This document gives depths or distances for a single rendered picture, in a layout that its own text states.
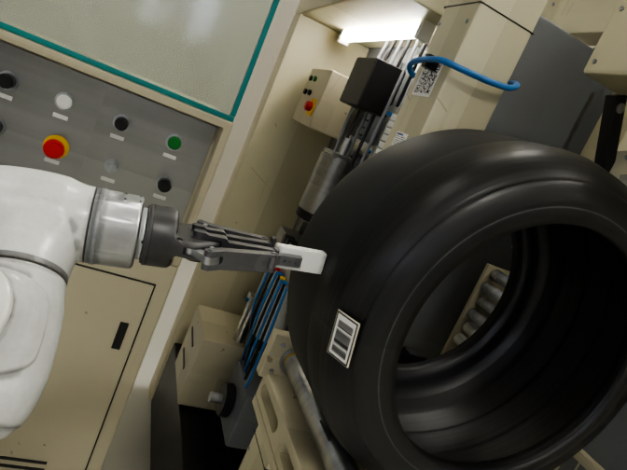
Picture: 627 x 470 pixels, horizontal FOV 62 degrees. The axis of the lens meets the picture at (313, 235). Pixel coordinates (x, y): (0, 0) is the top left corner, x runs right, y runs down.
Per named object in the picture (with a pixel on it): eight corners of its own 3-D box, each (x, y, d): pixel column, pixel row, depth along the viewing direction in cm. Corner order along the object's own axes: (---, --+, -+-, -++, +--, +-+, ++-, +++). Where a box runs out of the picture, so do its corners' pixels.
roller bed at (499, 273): (434, 365, 134) (486, 262, 128) (477, 376, 139) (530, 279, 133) (477, 413, 116) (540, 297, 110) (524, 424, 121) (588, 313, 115)
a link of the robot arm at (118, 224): (101, 179, 64) (150, 188, 66) (90, 247, 66) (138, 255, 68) (92, 198, 55) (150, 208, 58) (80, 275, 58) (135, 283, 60)
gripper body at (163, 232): (146, 214, 58) (228, 228, 61) (147, 195, 66) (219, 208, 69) (134, 275, 60) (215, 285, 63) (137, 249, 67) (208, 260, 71)
